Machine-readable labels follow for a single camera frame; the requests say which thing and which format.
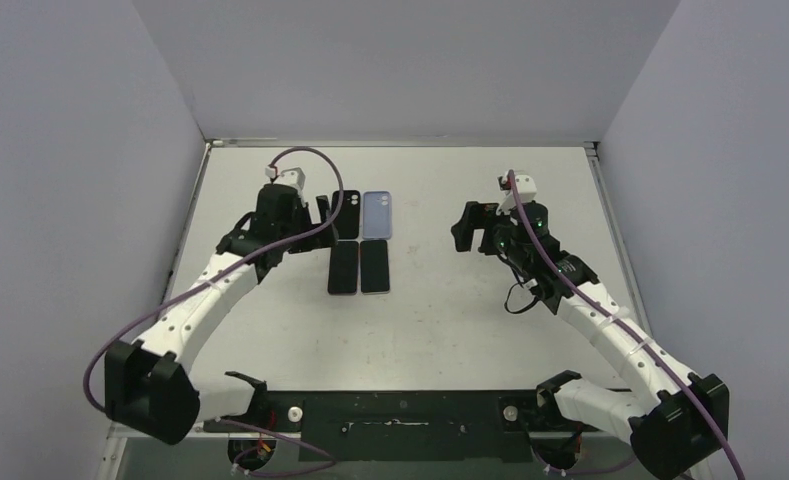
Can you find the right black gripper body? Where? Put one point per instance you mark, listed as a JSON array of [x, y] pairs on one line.
[[475, 225]]

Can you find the black phone case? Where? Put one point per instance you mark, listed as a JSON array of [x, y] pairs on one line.
[[347, 223]]

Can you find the black phone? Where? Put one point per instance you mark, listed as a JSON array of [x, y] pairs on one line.
[[374, 267], [343, 274]]

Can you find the lavender phone case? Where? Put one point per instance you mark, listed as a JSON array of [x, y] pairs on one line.
[[377, 215]]

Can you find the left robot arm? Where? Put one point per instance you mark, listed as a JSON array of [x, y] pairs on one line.
[[148, 382]]

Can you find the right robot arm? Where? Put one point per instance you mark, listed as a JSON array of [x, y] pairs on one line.
[[606, 331]]

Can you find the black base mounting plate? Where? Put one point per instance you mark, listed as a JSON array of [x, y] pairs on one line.
[[409, 425]]

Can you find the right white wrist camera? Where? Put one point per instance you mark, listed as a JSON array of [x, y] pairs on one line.
[[518, 190]]

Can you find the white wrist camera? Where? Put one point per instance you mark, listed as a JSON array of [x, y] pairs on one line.
[[292, 177], [518, 190]]

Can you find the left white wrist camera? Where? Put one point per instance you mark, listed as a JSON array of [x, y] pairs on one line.
[[292, 177]]

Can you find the aluminium frame rail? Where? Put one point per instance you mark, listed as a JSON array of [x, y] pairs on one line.
[[254, 449]]

